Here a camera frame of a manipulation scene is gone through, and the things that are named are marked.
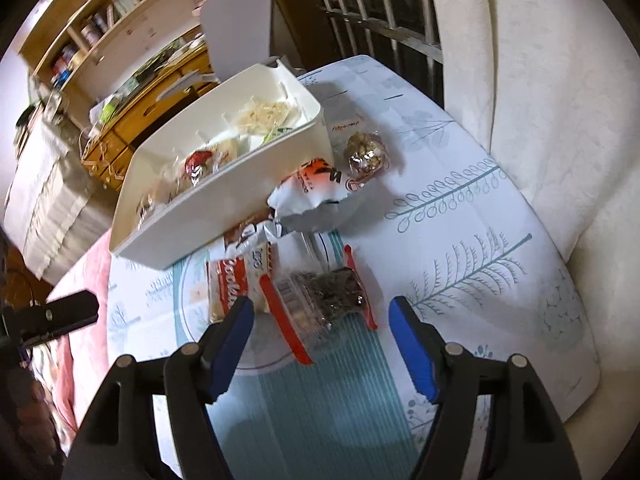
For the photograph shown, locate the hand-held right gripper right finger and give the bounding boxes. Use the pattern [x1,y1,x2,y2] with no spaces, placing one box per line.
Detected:
[387,295,583,480]

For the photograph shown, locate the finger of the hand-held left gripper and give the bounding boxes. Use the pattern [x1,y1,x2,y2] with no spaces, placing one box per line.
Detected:
[0,292,99,351]

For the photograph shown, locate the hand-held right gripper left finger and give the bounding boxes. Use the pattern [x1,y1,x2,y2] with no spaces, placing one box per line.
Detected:
[60,295,256,480]

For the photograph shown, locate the dark snack packet red edges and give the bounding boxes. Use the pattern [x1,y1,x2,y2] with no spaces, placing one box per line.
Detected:
[259,245,379,366]

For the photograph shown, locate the white plastic bin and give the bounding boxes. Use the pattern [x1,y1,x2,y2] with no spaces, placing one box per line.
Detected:
[109,62,335,271]

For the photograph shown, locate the clear packet of orange pastries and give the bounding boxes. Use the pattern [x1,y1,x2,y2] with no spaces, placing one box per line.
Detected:
[136,169,197,227]

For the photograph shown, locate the person's left hand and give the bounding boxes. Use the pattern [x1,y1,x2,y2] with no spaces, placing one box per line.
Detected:
[15,375,63,461]

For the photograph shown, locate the pink blanket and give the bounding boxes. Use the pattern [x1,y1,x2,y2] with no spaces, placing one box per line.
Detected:
[45,230,114,441]

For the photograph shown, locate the red and white cookie packet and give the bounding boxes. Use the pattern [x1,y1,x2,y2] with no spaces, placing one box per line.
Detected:
[206,240,281,325]

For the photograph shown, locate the brown snack packet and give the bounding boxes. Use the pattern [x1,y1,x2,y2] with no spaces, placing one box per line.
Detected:
[224,217,273,248]

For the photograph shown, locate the white lace bed cover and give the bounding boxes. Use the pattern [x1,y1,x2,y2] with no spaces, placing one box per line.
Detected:
[2,105,119,286]

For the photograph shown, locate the orange and white snack packet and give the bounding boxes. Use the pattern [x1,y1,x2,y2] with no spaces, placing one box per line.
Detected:
[267,157,368,233]

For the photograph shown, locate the red wrapped snack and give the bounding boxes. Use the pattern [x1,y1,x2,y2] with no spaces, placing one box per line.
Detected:
[184,150,217,184]

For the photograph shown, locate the beige cracker packet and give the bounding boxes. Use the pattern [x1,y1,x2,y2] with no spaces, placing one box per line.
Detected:
[214,137,242,167]

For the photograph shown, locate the golden ball snack clear wrapper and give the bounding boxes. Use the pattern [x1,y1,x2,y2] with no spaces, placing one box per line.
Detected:
[346,131,391,183]

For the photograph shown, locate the wooden desk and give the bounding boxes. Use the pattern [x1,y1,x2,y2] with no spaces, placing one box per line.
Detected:
[80,45,221,192]

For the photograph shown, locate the clear packet of pale snack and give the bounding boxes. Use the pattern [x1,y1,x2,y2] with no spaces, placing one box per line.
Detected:
[222,95,311,136]

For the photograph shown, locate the white floral cushion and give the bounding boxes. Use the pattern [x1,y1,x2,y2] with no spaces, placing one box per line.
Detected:
[425,0,640,406]

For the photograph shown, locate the wooden bookshelf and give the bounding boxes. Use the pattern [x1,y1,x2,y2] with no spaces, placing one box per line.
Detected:
[20,0,211,92]

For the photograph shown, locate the grey office chair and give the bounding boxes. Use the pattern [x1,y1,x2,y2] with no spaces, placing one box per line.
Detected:
[157,0,281,98]

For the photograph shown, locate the white cable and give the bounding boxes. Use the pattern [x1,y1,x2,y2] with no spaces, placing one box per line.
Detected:
[79,129,132,182]

